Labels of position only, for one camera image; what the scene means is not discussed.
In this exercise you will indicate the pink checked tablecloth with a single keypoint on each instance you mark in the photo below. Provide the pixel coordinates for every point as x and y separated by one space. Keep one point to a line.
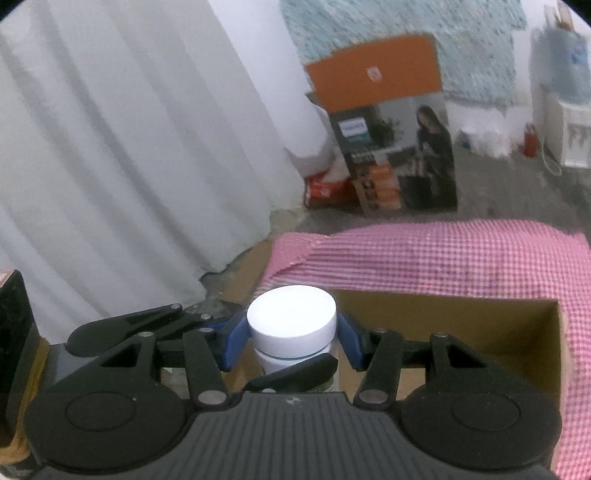
438 258

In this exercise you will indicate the brown cardboard box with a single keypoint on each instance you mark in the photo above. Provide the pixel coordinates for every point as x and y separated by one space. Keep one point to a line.
461 323

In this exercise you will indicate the blue water jug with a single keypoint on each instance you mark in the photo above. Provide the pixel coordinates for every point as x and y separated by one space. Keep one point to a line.
563 60

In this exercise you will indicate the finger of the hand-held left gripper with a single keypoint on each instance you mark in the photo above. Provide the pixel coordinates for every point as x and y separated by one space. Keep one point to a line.
304 374
106 334

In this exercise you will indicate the red shoe box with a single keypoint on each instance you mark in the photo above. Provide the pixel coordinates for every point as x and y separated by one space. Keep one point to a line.
328 189

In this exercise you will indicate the black rectangular object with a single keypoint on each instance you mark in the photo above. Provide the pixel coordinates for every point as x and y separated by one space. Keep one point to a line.
18 346

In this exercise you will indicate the white plastic bag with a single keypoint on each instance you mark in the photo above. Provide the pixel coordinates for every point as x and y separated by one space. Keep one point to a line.
485 143

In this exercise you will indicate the floral hanging cloth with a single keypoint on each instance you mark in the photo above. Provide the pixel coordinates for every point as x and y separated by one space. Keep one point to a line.
475 55

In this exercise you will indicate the white water dispenser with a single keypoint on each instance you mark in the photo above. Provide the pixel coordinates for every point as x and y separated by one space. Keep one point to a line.
572 129

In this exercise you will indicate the brown cardboard piece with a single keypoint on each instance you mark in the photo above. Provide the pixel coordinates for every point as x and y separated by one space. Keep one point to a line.
244 288

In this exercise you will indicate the orange printed appliance box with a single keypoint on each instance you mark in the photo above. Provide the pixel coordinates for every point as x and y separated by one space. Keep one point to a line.
392 69

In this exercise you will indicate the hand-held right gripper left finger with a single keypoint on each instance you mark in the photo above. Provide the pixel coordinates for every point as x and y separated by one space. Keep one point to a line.
235 344

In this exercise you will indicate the white curtain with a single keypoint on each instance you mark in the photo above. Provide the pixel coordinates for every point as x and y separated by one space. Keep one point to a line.
138 138

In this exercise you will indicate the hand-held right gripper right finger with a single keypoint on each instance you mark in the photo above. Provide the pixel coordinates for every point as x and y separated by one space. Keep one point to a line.
351 344

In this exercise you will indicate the white supplement bottle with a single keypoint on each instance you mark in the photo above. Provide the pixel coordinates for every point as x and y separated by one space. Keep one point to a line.
291 318

